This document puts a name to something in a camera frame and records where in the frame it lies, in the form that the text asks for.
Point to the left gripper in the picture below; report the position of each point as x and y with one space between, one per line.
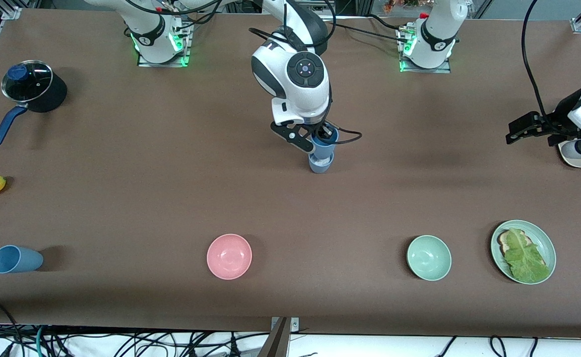
561 117

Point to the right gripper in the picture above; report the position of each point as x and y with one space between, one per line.
324 131

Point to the blue cup with white paper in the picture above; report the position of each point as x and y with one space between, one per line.
320 168

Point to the white crumpled paper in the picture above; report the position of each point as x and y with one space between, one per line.
326 160

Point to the toast bread slice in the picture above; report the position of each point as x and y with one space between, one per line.
504 242

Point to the light green plate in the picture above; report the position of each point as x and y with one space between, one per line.
546 243

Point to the green lettuce leaf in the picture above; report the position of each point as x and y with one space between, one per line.
526 260

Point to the colourful background object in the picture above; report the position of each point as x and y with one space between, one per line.
399 4

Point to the pink bowl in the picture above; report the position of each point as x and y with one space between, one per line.
229 256

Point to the light green bowl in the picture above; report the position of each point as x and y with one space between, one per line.
429 258

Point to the brown table cover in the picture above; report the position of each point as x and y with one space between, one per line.
171 198

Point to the grey brown pole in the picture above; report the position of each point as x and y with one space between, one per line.
275 344

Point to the dark blue saucepan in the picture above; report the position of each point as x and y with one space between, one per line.
54 94

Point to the glass lid with blue knob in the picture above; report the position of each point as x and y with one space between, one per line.
32 79

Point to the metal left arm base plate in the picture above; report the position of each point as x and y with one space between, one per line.
446 68

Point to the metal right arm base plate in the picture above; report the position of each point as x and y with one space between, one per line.
186 49

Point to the metal table edge bracket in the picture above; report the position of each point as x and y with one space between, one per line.
295 325

